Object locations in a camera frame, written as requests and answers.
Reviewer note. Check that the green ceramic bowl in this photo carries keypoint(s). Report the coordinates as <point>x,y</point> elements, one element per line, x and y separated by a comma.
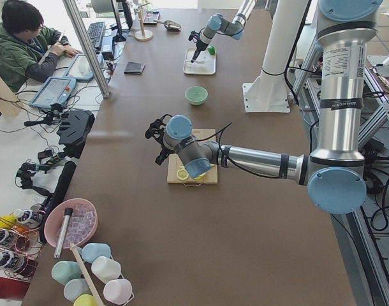
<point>196,95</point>

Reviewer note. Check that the seated person in green jacket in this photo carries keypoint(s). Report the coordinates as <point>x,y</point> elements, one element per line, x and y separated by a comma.
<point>28,49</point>

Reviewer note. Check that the silver metal cylinder tool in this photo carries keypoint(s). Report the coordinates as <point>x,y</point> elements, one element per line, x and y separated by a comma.
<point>64,227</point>

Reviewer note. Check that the metal scoop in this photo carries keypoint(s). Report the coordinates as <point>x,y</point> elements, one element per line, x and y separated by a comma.
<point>169,25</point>

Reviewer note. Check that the white rectangular tray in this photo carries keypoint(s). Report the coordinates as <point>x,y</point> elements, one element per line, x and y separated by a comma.
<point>205,64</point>

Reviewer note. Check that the wooden mug tree stand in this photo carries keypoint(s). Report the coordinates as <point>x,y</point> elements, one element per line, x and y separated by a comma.
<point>142,34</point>

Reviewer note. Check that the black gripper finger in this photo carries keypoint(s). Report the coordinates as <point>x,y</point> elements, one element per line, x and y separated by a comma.
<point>195,55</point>
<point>161,157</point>

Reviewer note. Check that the near blue teach pendant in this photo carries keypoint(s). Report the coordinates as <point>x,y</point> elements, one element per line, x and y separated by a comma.
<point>55,90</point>

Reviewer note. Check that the copper wire bottle rack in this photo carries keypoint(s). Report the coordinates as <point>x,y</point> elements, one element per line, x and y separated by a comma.
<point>22,243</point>

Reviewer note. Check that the black keyboard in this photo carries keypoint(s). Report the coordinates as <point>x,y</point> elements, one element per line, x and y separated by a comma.
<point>95,32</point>

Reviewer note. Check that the pink bowl with ice cubes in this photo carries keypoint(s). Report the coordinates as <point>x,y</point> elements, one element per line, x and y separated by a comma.
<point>81,227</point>

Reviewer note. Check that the blue teach pendant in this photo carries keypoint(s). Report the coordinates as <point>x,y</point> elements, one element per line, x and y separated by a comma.
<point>79,69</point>
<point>55,90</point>

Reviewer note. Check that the mint green cup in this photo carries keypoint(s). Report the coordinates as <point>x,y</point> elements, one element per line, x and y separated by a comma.
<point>65,271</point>

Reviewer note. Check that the stacked lemon slices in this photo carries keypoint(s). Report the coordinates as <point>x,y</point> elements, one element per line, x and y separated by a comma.
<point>202,176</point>

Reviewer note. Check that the white cup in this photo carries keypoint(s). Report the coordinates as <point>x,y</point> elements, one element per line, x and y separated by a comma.
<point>106,269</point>

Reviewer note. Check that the far blue teach pendant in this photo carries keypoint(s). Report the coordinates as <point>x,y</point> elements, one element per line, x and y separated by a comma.
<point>79,69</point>

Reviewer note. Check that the wooden cutting board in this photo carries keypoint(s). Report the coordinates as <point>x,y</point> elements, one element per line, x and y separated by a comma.
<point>174,163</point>

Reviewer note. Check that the black long bar device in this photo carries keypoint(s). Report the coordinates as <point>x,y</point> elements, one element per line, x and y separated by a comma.
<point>61,188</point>

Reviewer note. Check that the green round toy fruit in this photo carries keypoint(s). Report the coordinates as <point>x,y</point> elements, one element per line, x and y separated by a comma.
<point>211,50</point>

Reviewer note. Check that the yellow lemon slice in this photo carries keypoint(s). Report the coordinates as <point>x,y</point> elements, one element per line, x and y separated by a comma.
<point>182,174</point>

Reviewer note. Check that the pink cup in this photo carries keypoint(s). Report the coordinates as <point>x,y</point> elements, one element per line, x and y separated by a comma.
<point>118,291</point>

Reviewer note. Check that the dark folded cloth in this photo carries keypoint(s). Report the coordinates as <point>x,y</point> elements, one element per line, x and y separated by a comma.
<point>134,68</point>

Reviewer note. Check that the yellow cup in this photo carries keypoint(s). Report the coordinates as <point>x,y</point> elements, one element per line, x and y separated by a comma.
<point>85,300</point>

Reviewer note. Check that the aluminium frame post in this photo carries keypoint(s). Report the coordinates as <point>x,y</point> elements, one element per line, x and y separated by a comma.
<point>83,37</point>

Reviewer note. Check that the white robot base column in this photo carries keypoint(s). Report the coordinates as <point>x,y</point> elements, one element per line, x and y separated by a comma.
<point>268,93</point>

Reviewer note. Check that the pale blue cup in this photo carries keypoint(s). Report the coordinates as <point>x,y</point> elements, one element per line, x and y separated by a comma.
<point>75,288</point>

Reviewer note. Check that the light blue cup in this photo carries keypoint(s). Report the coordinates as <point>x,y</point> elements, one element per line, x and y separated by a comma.
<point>92,251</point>

